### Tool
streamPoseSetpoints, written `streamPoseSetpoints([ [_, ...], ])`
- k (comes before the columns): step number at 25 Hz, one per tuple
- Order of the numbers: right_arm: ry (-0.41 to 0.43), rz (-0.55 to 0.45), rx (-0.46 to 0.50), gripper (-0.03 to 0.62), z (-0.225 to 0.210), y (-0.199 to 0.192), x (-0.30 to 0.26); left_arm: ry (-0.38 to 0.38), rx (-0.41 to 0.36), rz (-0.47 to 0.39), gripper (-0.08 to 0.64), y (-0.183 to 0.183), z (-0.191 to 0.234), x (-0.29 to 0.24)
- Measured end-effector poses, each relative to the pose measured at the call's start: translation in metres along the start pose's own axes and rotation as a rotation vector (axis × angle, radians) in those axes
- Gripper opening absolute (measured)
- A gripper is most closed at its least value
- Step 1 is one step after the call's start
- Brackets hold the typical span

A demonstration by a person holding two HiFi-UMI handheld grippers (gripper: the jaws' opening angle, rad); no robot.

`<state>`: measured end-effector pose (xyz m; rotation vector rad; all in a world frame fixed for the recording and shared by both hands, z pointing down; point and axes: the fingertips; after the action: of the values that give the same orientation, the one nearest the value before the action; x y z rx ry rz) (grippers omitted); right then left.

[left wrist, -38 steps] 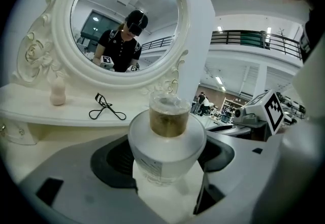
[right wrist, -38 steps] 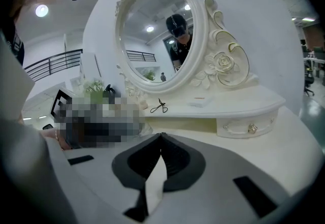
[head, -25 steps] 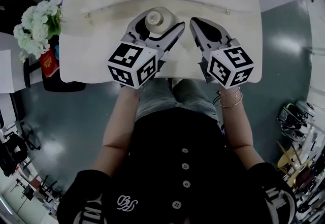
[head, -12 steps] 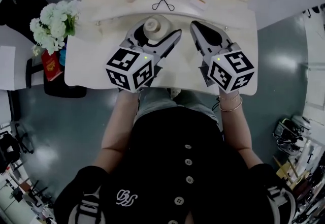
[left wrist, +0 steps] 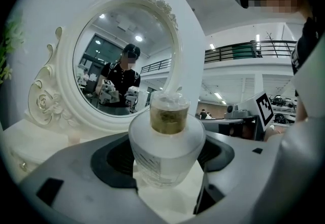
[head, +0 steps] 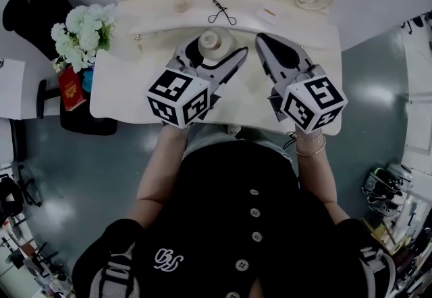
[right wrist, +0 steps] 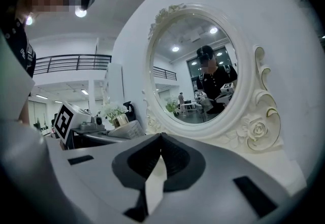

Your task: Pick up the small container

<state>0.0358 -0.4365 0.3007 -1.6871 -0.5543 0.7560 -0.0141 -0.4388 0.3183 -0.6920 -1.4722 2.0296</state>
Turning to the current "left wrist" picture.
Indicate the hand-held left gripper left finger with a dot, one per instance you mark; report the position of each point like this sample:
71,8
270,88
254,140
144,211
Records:
83,172

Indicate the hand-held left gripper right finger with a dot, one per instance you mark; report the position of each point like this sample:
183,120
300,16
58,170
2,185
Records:
241,172

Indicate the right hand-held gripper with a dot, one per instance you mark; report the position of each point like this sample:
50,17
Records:
264,111

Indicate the white dressing table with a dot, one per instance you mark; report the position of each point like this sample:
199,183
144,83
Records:
30,139

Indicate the metal storage rack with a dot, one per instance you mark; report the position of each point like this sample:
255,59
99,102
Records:
284,106

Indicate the black metal balcony railing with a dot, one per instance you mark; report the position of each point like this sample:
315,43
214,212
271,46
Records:
223,52

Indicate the green container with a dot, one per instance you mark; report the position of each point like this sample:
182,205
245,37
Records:
242,52

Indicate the oval white carved mirror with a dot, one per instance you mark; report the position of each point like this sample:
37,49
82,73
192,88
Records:
63,65

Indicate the person's black buttoned shirt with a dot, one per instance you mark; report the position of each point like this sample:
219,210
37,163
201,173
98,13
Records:
306,40

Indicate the white flower bouquet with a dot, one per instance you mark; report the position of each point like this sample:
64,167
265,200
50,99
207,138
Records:
12,36

